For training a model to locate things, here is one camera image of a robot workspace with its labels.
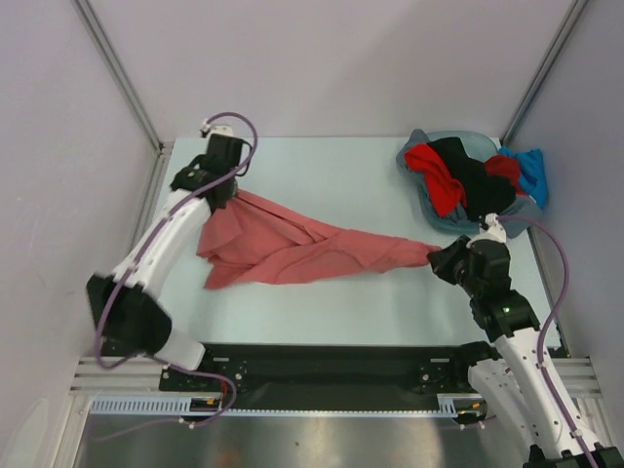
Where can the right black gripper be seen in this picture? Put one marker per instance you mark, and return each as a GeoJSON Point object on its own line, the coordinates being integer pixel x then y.
{"type": "Point", "coordinates": [442, 259]}

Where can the pink t shirt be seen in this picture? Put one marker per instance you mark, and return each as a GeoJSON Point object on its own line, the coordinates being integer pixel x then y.
{"type": "Point", "coordinates": [253, 239]}

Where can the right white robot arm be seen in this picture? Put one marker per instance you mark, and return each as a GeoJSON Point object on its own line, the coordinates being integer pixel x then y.
{"type": "Point", "coordinates": [512, 370]}

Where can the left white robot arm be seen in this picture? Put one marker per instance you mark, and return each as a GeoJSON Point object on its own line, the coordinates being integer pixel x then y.
{"type": "Point", "coordinates": [126, 304]}

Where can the black t shirt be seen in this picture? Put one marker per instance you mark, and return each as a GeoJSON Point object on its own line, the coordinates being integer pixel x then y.
{"type": "Point", "coordinates": [484, 194]}

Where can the bright red t shirt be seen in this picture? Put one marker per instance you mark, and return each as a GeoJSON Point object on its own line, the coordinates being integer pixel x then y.
{"type": "Point", "coordinates": [445, 191]}

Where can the dark red t shirt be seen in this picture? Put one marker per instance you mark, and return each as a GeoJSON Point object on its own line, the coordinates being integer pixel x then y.
{"type": "Point", "coordinates": [506, 167]}

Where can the left aluminium corner post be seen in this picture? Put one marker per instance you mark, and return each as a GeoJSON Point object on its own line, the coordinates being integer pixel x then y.
{"type": "Point", "coordinates": [107, 51]}

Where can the aluminium corner post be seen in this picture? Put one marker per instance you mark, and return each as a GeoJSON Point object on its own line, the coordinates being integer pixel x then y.
{"type": "Point", "coordinates": [572, 18]}
{"type": "Point", "coordinates": [107, 51]}

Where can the aluminium front frame rail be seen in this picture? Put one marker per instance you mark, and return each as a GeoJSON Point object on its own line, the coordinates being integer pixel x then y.
{"type": "Point", "coordinates": [142, 377]}

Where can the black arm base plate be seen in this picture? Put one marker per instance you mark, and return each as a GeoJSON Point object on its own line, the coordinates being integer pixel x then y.
{"type": "Point", "coordinates": [330, 377]}

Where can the white slotted cable duct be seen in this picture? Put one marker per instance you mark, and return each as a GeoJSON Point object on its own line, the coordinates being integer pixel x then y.
{"type": "Point", "coordinates": [442, 406]}

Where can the right aluminium corner post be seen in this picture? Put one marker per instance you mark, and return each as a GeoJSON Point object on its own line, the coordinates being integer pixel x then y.
{"type": "Point", "coordinates": [572, 18]}

